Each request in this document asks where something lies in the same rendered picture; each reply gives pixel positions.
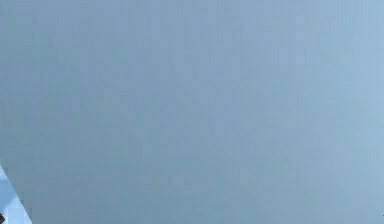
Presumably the white room door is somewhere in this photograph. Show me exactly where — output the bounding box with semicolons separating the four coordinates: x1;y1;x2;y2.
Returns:
0;165;33;224

